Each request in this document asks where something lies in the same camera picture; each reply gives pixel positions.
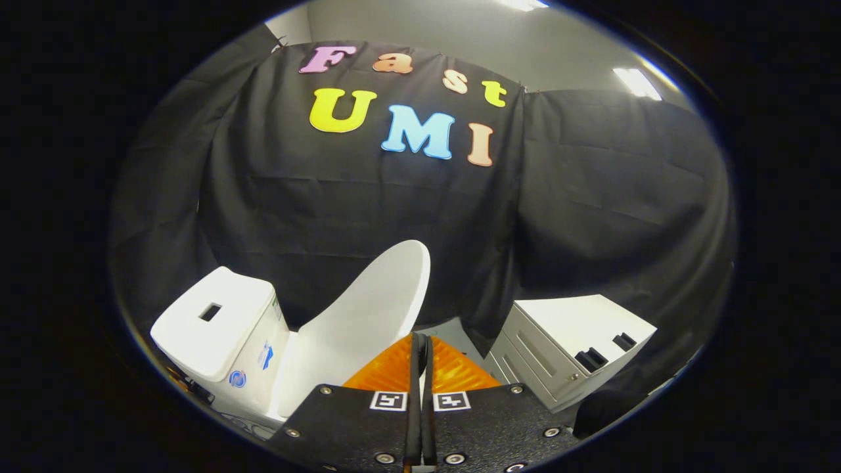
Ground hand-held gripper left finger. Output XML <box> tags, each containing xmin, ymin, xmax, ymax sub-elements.
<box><xmin>266</xmin><ymin>333</ymin><xmax>424</xmax><ymax>473</ymax></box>

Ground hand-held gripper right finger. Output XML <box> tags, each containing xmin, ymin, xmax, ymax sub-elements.
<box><xmin>420</xmin><ymin>335</ymin><xmax>582</xmax><ymax>473</ymax></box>

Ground white toilet lid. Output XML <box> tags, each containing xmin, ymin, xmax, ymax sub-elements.
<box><xmin>269</xmin><ymin>240</ymin><xmax>432</xmax><ymax>421</ymax></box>

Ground white drawer cabinet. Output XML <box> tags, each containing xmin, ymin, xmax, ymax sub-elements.
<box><xmin>483</xmin><ymin>294</ymin><xmax>658</xmax><ymax>413</ymax></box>

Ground black backdrop cloth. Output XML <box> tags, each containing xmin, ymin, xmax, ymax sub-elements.
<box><xmin>108</xmin><ymin>23</ymin><xmax>737</xmax><ymax>438</ymax></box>

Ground small ceiling light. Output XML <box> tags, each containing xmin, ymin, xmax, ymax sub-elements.
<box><xmin>613</xmin><ymin>68</ymin><xmax>663</xmax><ymax>101</ymax></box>

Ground orange and dark cables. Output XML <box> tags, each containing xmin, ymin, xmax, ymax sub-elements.
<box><xmin>166</xmin><ymin>367</ymin><xmax>212</xmax><ymax>403</ymax></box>

